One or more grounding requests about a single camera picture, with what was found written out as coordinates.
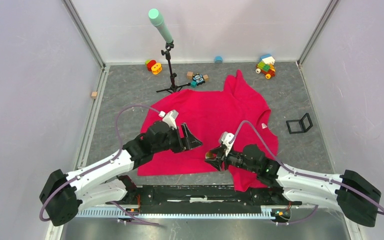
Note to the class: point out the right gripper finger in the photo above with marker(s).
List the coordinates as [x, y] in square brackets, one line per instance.
[216, 163]
[215, 152]

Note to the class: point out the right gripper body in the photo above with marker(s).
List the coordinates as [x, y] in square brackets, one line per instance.
[231, 159]

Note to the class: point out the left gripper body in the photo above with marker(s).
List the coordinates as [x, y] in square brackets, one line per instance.
[175, 142]

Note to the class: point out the round brooch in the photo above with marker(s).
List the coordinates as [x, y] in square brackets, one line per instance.
[208, 156]

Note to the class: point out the red t-shirt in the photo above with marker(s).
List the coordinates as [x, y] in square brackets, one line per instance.
[208, 114]

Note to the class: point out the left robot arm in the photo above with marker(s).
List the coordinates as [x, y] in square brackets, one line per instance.
[66, 194]

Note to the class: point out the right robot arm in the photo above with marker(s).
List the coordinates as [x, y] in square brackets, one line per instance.
[348, 193]

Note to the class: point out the black brooch stand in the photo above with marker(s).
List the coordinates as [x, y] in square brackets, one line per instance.
[300, 126]

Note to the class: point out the blue robot toy blocks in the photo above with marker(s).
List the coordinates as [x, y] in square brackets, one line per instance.
[196, 79]

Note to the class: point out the red yellow toy wheels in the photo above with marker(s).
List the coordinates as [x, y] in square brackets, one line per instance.
[153, 66]

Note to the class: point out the blue dome block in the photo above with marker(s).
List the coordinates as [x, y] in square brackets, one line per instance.
[218, 59]

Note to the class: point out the small wooden cube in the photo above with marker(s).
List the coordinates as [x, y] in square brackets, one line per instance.
[94, 95]

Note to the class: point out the colourful toy block car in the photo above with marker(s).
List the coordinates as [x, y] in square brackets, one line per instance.
[266, 66]

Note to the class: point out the green microphone on tripod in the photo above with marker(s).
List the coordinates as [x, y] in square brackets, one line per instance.
[157, 20]

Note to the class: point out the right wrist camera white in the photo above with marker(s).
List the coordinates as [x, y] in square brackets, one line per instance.
[226, 142]

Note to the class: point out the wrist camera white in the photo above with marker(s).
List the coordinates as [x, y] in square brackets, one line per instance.
[226, 142]
[169, 118]

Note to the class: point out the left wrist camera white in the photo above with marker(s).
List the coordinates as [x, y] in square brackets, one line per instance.
[169, 118]

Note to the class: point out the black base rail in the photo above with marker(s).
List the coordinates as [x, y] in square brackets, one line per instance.
[203, 199]

